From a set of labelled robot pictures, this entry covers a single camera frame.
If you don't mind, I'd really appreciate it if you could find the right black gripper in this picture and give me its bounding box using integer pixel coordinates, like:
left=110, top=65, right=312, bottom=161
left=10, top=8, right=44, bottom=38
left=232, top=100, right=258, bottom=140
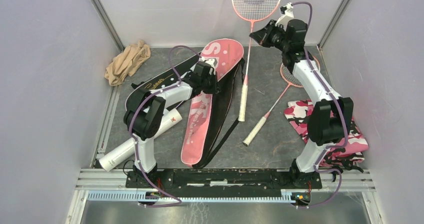
left=251, top=19, right=291, bottom=52

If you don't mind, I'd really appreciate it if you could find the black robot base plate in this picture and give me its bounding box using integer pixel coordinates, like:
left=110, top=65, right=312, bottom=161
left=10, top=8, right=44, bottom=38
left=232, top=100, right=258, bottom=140
left=125, top=167, right=323, bottom=199

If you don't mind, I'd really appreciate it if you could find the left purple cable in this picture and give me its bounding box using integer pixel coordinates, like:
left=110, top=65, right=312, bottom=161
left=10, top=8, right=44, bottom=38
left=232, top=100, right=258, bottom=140
left=128, top=45, right=201, bottom=209

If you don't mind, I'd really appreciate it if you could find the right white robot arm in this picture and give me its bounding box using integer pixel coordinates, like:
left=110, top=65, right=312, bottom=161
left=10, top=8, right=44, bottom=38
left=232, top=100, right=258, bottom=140
left=249, top=19, right=354, bottom=188

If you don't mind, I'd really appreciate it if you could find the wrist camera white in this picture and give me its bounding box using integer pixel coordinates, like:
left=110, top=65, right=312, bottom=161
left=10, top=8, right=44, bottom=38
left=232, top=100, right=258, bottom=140
left=203, top=58, right=218, bottom=75
left=275, top=2, right=294, bottom=27

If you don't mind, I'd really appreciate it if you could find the white shuttlecock tube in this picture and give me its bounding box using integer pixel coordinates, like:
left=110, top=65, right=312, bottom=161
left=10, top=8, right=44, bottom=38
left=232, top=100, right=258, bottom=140
left=99, top=108, right=182, bottom=173

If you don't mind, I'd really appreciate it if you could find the pink sport racket bag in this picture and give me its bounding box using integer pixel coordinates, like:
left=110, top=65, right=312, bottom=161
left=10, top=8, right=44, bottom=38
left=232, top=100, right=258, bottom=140
left=180, top=38, right=244, bottom=169

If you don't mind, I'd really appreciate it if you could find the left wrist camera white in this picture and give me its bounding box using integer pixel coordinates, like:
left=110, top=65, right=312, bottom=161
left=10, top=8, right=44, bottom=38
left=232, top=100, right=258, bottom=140
left=203, top=58, right=218, bottom=75

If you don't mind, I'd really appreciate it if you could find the pink camouflage cloth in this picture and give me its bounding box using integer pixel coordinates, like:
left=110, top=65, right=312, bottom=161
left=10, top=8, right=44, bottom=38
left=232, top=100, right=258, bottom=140
left=284, top=99, right=369, bottom=170

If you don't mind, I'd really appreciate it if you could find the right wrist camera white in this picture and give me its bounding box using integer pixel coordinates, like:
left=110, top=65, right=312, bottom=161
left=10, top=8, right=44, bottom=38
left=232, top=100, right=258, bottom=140
left=275, top=2, right=294, bottom=27

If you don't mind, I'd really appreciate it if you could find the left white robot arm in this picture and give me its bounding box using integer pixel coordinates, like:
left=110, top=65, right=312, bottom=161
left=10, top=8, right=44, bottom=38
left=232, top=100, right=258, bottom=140
left=123, top=58, right=219, bottom=188

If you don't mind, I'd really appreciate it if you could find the black sport racket bag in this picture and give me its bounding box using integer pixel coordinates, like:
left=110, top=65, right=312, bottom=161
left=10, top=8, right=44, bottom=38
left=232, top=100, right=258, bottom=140
left=125, top=55, right=199, bottom=111

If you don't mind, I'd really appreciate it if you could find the beige crumpled cloth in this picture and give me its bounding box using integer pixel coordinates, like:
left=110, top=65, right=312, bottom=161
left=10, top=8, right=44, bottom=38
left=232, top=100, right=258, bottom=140
left=104, top=39, right=151, bottom=87

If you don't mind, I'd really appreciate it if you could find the pink frame racket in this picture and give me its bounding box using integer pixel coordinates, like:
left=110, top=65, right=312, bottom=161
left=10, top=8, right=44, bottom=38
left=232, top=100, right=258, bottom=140
left=242, top=64, right=303, bottom=147
left=231, top=0, right=284, bottom=123

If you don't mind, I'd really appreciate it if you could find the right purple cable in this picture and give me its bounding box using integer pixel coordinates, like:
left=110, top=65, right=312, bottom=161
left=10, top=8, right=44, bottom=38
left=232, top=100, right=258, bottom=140
left=291, top=1, right=349, bottom=209

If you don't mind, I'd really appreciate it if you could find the purple cable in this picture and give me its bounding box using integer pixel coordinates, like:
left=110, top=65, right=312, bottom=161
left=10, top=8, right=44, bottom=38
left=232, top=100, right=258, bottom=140
left=128, top=45, right=201, bottom=209
left=291, top=1, right=349, bottom=209

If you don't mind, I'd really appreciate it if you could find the white slotted cable duct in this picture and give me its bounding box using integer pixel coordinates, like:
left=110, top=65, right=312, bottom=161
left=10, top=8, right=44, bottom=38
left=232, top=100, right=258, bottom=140
left=86, top=190, right=310, bottom=204

